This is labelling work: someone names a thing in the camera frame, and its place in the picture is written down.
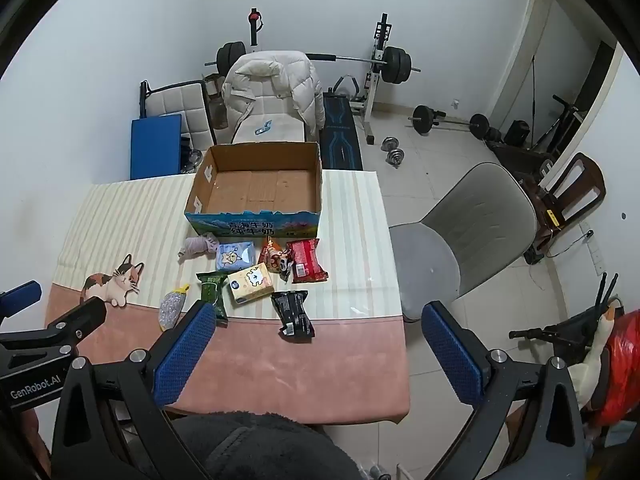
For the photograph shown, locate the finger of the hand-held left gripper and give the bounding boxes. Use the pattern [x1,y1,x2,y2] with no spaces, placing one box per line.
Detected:
[42,297,108,356]
[0,280,43,318]

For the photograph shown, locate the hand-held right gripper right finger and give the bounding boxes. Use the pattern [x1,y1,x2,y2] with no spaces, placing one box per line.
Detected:
[421,301,587,480]

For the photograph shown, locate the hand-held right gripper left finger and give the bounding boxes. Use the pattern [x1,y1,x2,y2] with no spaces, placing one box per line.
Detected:
[50,300,218,480]

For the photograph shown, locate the silver scouring pad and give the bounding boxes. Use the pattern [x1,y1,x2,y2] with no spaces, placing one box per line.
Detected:
[159,284,192,332]

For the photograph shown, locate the green snack packet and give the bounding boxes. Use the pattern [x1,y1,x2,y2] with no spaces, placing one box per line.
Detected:
[195,271,230,324]

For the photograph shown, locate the yellow tissue pack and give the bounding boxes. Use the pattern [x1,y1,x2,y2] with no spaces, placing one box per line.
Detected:
[227,262,276,307]

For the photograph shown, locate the purple soft cloth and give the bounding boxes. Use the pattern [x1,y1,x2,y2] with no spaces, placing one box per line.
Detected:
[178,232,221,261]

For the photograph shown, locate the blue tissue pack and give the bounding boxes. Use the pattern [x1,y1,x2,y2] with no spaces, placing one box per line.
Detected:
[215,241,257,272]

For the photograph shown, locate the black snack packet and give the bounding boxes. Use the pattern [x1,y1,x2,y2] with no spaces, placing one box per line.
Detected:
[270,290,316,343]

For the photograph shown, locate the orange snack packet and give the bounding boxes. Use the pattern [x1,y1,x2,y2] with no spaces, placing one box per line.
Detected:
[258,237,293,281]

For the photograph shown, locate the red snack packet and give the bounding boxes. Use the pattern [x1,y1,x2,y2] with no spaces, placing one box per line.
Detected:
[286,238,330,284]

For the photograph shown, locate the cardboard box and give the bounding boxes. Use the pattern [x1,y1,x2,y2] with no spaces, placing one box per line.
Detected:
[184,141,323,238]

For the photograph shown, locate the person's black fleece clothing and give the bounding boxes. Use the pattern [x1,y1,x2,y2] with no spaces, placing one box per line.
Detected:
[170,412,361,480]

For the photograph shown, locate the grey shell chair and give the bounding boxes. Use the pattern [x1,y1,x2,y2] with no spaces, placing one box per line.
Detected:
[389,161,538,323]

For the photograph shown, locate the white goose plush toy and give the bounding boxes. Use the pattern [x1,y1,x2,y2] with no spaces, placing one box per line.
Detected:
[567,305,623,411]

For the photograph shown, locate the black router antennas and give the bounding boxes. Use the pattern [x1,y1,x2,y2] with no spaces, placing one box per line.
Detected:
[595,272,621,311]

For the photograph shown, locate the red plastic bag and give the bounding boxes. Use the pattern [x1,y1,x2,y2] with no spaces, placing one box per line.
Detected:
[592,310,640,428]

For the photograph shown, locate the blue board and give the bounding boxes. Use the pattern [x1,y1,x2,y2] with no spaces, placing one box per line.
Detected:
[130,114,183,181]

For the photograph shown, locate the chrome weights beside board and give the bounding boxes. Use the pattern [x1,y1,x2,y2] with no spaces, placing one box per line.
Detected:
[180,147,204,174]

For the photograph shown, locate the dark wooden chair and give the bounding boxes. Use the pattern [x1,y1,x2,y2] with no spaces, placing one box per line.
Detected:
[522,152,607,266]

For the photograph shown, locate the quilted white chair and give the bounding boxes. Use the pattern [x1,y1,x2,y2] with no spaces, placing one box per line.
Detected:
[139,80,216,146]

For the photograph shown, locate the floor barbell with plates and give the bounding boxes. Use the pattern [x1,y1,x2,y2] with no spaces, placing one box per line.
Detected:
[407,105,491,138]

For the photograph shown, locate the black weight bench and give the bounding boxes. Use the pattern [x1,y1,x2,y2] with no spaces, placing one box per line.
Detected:
[320,87,364,171]

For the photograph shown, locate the brown water jug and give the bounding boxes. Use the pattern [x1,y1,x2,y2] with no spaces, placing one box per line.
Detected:
[202,74,229,131]

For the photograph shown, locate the white barbell rack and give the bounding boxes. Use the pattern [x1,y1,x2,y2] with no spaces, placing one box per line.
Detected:
[362,12,393,146]

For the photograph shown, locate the white puffer jacket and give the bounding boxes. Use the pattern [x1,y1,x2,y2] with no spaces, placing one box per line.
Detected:
[221,51,326,143]

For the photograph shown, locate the racked barbell with plates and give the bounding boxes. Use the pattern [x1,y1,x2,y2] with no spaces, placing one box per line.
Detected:
[204,42,422,86]

